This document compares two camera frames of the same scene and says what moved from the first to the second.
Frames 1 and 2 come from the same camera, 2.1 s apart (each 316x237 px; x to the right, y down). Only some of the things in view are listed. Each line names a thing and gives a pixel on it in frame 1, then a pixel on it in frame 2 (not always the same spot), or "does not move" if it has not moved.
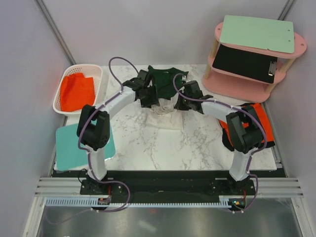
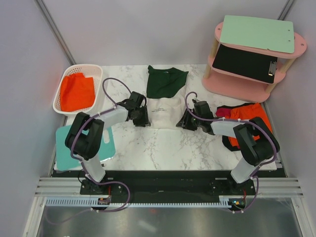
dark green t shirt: (163, 79) does not move
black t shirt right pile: (227, 143) does not move
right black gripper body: (183, 103) to (190, 122)
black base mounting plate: (169, 183) does not move
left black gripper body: (150, 97) to (141, 118)
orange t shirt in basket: (76, 91) does not move
